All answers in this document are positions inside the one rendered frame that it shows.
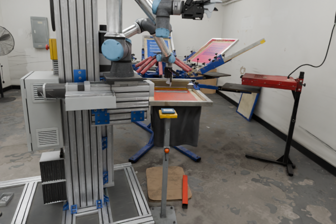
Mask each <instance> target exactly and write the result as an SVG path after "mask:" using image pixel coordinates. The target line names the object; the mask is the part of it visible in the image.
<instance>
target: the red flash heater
mask: <svg viewBox="0 0 336 224"><path fill-rule="evenodd" d="M263 77H266V78H263ZM241 81H242V82H241V84H242V85H247V86H256V87H265V88H274V89H283V90H292V91H295V89H296V90H297V91H298V87H299V82H300V80H299V79H298V78H296V79H294V78H293V77H289V78H288V77H287V76H276V75H265V74H254V73H245V74H244V75H243V77H242V78H241Z"/></svg>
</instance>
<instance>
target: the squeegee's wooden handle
mask: <svg viewBox="0 0 336 224"><path fill-rule="evenodd" d="M166 81H167V80H152V82H153V83H154V87H169V86H170V84H167V83H166ZM187 84H188V85H189V81H183V80H172V81H171V87H186V88H187Z"/></svg>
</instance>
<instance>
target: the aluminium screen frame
mask: <svg viewBox="0 0 336 224"><path fill-rule="evenodd" d="M192 90H193V91H194V92H195V93H196V94H197V95H198V96H199V97H200V98H201V99H202V100H203V101H191V100H149V106H213V102H212V101H211V100H210V99H209V98H208V97H207V96H205V95H204V94H203V93H202V92H201V91H200V90H199V89H194V88H193V89H192Z"/></svg>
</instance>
